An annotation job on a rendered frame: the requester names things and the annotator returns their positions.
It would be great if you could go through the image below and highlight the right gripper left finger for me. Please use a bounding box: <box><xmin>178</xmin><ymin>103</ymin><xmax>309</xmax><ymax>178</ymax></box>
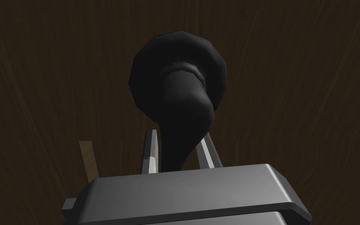
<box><xmin>140</xmin><ymin>129</ymin><xmax>161</xmax><ymax>175</ymax></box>

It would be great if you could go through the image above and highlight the black door handle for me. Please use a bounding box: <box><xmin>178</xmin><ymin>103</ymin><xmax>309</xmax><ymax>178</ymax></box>
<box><xmin>128</xmin><ymin>30</ymin><xmax>228</xmax><ymax>173</ymax></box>

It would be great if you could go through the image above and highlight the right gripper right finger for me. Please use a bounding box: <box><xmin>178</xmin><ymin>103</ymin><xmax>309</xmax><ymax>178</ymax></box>
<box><xmin>195</xmin><ymin>132</ymin><xmax>224</xmax><ymax>170</ymax></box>

